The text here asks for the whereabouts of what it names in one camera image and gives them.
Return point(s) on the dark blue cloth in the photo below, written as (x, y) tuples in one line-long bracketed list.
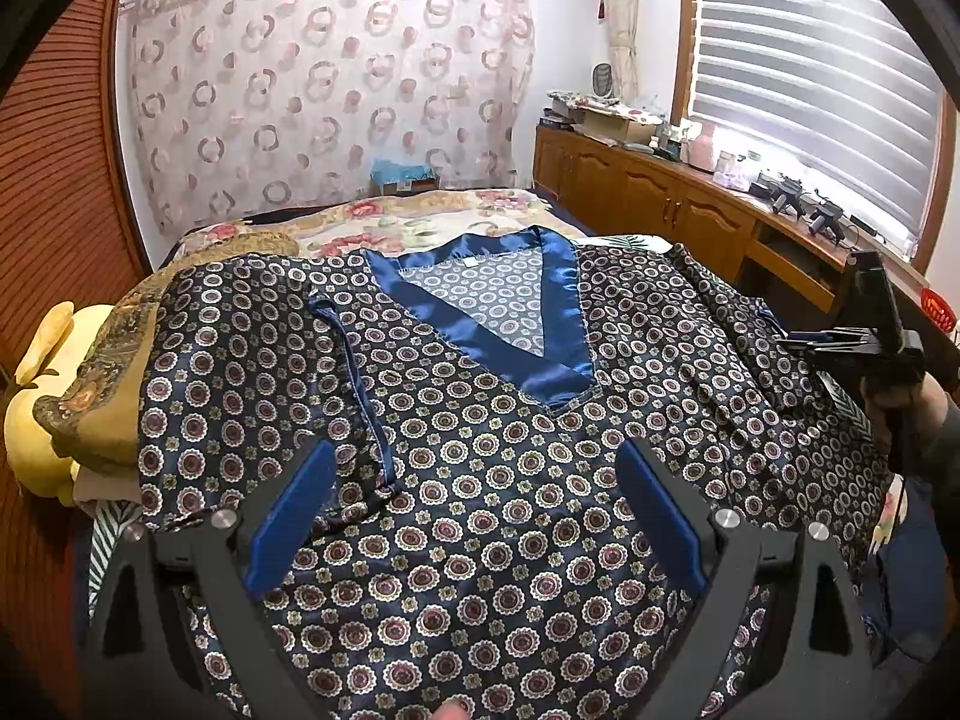
[(911, 570)]

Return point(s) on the red round object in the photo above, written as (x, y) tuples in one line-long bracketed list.
[(937, 307)]

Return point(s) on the wooden cabinet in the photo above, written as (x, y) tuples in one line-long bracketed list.
[(660, 191)]

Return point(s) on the yellow paisley folded blanket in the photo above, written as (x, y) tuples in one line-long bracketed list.
[(101, 382)]

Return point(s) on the floral bedspread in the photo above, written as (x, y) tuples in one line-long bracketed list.
[(420, 221)]

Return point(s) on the circle-patterned sheer curtain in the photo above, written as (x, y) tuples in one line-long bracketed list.
[(330, 82)]

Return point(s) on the yellow plush toy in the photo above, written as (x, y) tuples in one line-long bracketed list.
[(37, 420)]

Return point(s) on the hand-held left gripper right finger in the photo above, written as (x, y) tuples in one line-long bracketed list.
[(660, 517)]

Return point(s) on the white window blinds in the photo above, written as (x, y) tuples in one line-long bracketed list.
[(810, 75)]

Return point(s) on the wooden louvred wardrobe door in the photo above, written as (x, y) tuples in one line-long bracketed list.
[(67, 187)]

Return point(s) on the black handheld device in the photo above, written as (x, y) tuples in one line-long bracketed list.
[(825, 217), (780, 191)]

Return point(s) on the pink jar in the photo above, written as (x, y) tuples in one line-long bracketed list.
[(703, 146)]

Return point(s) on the open cardboard box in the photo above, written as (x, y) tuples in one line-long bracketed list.
[(619, 124)]

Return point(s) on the blue box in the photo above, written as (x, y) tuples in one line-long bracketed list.
[(405, 176)]

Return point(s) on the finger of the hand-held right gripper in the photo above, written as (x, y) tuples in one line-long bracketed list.
[(814, 335), (829, 356)]

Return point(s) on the person's right hand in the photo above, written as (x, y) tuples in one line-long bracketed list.
[(930, 401)]

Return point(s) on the cream lace curtain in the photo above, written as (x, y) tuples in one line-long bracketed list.
[(622, 7)]

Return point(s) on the navy patterned satin pajama shirt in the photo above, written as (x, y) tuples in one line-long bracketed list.
[(480, 420)]

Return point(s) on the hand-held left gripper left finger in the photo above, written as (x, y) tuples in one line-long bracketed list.
[(294, 510)]

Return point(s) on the small grey fan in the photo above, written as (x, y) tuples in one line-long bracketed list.
[(602, 81)]

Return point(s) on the person's right forearm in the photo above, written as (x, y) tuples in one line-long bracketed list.
[(937, 457)]

